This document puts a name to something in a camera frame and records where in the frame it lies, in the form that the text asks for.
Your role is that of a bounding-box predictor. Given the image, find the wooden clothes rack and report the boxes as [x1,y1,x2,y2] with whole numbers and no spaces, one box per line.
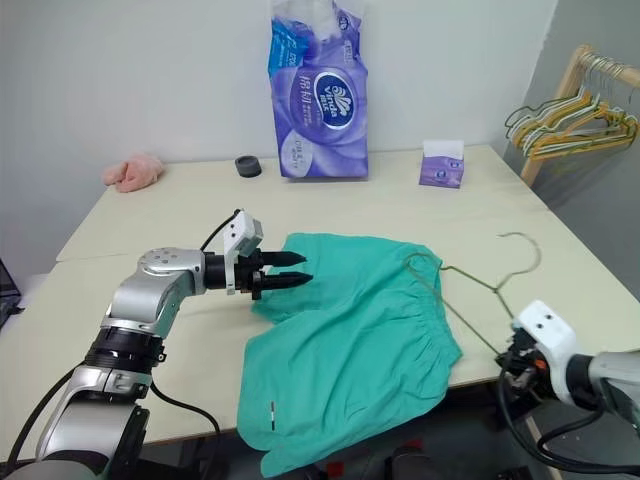
[519,43,640,184]

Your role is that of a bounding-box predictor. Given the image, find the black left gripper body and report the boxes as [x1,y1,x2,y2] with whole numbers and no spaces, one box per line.
[232,251,267,302]

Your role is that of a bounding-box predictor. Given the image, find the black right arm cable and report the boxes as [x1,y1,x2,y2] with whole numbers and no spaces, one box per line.
[496,377,640,471]

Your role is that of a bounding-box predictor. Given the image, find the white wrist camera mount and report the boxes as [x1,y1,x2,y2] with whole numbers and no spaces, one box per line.
[222,210,265,297]
[514,299,580,404]

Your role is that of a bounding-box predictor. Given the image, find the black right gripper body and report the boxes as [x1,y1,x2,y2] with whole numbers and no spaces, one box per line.
[502,324,550,404]

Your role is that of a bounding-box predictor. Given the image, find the black mesh object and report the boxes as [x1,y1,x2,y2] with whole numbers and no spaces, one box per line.
[0,258,25,335]

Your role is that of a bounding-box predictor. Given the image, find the yellow wire hanger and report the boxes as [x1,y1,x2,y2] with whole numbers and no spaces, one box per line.
[507,89,640,162]

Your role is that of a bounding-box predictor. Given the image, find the purple tissue box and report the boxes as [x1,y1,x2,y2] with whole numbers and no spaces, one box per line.
[418,139,466,190]

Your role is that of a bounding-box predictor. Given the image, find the white wire hanger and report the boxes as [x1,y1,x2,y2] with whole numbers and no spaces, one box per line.
[524,59,634,154]

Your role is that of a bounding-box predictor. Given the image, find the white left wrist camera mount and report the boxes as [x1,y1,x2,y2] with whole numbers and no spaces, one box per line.
[222,210,265,297]

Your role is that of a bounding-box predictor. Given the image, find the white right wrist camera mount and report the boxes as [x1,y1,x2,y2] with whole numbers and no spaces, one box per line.
[514,299,580,404]

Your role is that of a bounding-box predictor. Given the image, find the black round container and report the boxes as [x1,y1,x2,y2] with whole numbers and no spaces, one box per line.
[234,154,264,179]

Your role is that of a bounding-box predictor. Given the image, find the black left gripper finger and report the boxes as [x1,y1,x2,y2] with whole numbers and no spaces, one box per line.
[261,250,308,268]
[259,271,315,292]

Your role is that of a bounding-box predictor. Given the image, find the dark green wire hanger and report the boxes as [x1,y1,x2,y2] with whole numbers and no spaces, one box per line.
[503,74,601,144]

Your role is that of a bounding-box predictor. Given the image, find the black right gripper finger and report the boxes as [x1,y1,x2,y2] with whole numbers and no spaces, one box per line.
[494,349,522,389]

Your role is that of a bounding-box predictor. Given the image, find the olive wire hanger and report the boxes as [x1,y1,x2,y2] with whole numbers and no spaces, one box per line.
[401,231,544,359]

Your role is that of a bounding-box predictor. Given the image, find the green shorts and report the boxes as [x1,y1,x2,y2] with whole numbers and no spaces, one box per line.
[235,231,464,468]

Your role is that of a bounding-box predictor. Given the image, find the pink fluffy cloth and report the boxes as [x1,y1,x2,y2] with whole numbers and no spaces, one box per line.
[101,153,167,194]

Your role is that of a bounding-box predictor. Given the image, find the purple toilet paper pack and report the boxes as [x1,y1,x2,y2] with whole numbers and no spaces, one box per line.
[259,0,374,183]

